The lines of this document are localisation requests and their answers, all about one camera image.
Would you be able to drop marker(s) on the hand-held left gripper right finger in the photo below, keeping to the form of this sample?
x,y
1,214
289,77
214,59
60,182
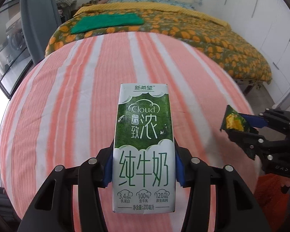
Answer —
x,y
180,171

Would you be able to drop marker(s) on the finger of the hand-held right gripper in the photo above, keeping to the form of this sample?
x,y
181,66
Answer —
x,y
246,141
258,120

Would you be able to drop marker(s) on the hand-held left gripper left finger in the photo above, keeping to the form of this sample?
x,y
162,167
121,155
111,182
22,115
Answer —
x,y
108,171

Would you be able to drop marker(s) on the green snack wrapper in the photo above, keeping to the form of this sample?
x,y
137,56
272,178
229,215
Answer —
x,y
234,122

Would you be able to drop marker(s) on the green and white milk carton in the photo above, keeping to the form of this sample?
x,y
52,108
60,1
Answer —
x,y
142,149

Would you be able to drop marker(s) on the orange textured cloth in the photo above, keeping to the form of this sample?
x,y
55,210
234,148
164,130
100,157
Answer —
x,y
268,198

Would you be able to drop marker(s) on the orange striped tablecloth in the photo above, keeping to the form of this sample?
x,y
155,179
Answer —
x,y
62,101

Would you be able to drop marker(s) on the white wardrobe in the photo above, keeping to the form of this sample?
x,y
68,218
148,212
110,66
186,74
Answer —
x,y
256,17

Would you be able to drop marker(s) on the floral orange and green blanket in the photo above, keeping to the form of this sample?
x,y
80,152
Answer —
x,y
183,33

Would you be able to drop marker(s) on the yellow blanket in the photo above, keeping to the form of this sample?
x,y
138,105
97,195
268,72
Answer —
x,y
174,9

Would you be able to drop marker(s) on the folded green cloth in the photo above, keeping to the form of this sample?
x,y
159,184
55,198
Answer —
x,y
106,21

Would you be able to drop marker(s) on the sliding glass door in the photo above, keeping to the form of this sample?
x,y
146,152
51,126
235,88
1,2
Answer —
x,y
4,53

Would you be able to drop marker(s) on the washing machine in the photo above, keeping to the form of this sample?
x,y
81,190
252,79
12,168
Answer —
x,y
14,40

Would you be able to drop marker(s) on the blue-grey curtain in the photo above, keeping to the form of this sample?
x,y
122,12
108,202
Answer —
x,y
38,17

